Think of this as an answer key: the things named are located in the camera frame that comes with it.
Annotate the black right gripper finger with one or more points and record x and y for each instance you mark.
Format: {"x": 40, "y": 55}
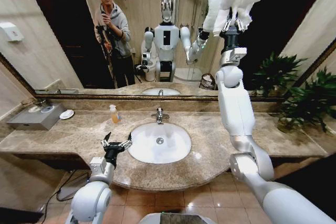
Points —
{"x": 227, "y": 23}
{"x": 240, "y": 24}

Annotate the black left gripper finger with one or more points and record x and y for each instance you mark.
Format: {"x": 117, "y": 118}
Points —
{"x": 107, "y": 138}
{"x": 127, "y": 142}

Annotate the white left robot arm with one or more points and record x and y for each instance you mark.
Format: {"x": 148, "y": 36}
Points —
{"x": 90, "y": 203}

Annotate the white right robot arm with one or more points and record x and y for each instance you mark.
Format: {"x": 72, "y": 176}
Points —
{"x": 236, "y": 108}

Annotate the chrome sink drain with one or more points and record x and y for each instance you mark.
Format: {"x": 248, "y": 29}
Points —
{"x": 160, "y": 140}

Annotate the chrome sink faucet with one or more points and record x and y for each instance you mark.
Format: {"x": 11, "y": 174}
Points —
{"x": 159, "y": 116}

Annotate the white oval sink basin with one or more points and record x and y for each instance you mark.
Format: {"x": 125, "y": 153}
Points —
{"x": 168, "y": 153}

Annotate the orange liquid soap bottle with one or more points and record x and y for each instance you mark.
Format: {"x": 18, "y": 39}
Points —
{"x": 115, "y": 116}

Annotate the small white soap dish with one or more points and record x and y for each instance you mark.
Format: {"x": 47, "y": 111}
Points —
{"x": 66, "y": 114}

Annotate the grey metal tissue box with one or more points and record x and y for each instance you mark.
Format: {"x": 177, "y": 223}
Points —
{"x": 31, "y": 120}

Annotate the green potted plant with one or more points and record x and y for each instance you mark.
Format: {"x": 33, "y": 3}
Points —
{"x": 309, "y": 103}

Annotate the large framed wall mirror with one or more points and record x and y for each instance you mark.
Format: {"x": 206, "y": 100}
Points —
{"x": 65, "y": 24}

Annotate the white wall dispenser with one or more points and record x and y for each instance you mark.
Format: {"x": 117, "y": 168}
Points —
{"x": 10, "y": 32}

